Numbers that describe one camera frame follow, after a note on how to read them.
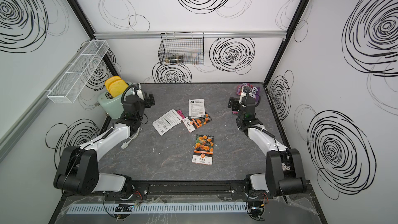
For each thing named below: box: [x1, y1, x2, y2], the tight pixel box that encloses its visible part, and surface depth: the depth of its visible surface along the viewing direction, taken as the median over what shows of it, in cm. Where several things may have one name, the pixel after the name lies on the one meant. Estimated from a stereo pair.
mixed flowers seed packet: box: [188, 98, 206, 119], surface depth 107 cm
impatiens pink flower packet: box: [175, 109, 187, 120], surface depth 104 cm
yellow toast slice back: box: [104, 75, 122, 93], surface depth 93 cm
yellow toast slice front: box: [108, 79, 129, 98], surface depth 93 cm
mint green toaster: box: [98, 83, 133, 120], surface depth 93 cm
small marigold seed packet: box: [182, 111, 212, 133], surface depth 101 cm
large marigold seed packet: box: [191, 134, 215, 166], surface depth 88 cm
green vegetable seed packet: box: [151, 108, 183, 136], surface depth 100 cm
